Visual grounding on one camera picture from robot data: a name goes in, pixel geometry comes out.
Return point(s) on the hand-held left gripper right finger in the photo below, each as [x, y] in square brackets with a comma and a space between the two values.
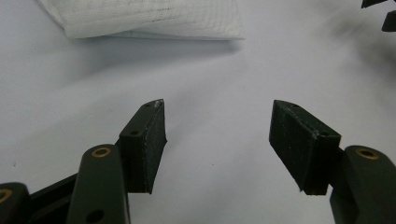
[299, 146]

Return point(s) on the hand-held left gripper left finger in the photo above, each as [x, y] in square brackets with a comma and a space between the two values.
[143, 149]

